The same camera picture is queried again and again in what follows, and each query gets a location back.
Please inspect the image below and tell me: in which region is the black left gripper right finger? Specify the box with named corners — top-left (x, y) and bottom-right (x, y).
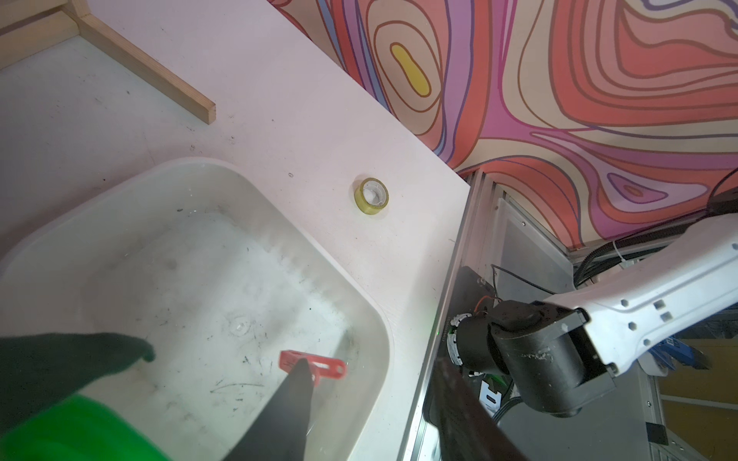
top-left (430, 358), bottom-right (525, 460)

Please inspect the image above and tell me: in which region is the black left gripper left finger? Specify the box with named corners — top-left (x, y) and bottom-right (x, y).
top-left (225, 359), bottom-right (314, 461)

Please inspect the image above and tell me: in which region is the red clothespin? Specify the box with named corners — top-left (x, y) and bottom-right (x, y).
top-left (279, 350), bottom-right (348, 387)

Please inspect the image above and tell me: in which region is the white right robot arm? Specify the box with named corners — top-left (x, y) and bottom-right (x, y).
top-left (430, 214), bottom-right (737, 460)

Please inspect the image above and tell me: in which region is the white plastic tray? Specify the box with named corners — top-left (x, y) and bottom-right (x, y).
top-left (1, 159), bottom-right (390, 460)

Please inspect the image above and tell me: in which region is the green perforated plastic basket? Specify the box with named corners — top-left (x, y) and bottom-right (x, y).
top-left (1, 395), bottom-right (168, 461)

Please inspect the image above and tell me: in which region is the dark green t-shirt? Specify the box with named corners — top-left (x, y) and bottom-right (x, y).
top-left (1, 332), bottom-right (156, 434)

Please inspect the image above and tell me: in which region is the yellow tape roll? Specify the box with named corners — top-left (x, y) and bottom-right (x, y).
top-left (354, 178), bottom-right (389, 215)

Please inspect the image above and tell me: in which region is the wooden clothes rack frame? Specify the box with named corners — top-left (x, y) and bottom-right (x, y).
top-left (1, 0), bottom-right (216, 125)

